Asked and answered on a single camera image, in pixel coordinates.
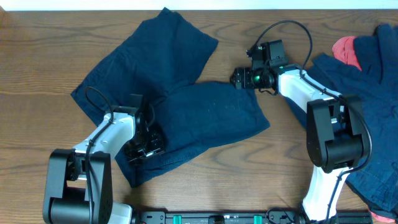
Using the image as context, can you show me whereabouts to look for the dark navy shorts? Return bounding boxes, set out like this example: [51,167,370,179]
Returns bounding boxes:
[71,9,270,187]

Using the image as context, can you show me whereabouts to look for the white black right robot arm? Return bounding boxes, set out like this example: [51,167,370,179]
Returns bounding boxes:
[230,65,372,223]

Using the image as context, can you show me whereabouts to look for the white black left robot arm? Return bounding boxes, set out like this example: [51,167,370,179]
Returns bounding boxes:
[43,95,164,223]

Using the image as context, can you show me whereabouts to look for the dark navy clothes pile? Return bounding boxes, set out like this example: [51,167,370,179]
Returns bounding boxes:
[284,23,398,218]

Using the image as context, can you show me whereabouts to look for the red garment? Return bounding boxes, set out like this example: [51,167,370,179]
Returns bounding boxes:
[332,36,362,71]

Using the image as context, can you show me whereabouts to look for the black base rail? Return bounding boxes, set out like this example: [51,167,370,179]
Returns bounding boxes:
[133,210,374,224]

